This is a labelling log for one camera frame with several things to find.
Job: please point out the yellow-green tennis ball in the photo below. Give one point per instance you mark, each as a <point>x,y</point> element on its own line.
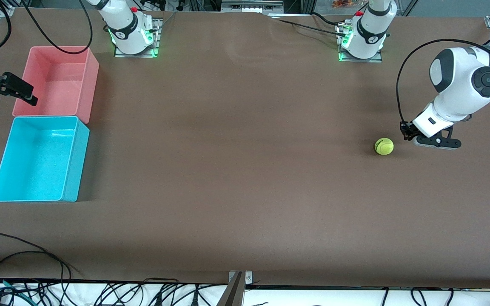
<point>384,146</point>

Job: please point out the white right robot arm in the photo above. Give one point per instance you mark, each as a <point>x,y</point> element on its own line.
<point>126,29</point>

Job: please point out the pink plastic bin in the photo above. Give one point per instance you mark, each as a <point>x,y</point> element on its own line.
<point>62,85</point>

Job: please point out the blue plastic bin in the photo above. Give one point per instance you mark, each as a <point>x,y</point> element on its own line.
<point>36,161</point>

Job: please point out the orange items in clear box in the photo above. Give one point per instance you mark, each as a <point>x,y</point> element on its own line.
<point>345,4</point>

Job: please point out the grey metal box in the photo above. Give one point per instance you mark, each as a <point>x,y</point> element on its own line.
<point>251,6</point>

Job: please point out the aluminium profile beam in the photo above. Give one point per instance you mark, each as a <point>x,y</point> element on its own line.
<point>233,293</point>

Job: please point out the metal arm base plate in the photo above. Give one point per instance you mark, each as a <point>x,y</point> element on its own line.
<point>157,38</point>
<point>374,60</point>

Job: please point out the metal corner bracket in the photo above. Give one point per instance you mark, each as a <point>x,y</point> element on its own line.
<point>248,277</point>

